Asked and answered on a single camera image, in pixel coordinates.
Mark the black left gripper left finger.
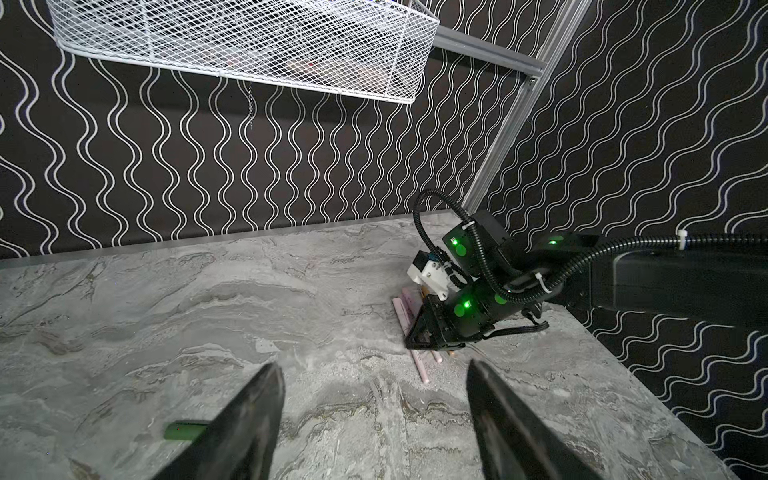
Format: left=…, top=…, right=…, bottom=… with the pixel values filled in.
left=155, top=363, right=285, bottom=479

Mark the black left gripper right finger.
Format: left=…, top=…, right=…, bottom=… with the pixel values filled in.
left=466, top=360, right=600, bottom=479

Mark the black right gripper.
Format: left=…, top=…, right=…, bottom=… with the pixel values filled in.
left=405, top=283, right=549, bottom=351

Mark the green pen cap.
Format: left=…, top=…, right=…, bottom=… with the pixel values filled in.
left=163, top=421, right=208, bottom=441

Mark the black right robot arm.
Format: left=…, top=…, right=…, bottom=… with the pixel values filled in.
left=405, top=212, right=767, bottom=351

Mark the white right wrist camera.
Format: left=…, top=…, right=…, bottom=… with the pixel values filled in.
left=407, top=251, right=449, bottom=301

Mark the black corrugated cable conduit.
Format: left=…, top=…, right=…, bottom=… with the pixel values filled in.
left=412, top=188, right=768, bottom=305

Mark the white wire mesh basket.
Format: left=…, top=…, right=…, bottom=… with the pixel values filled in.
left=47, top=0, right=440, bottom=104

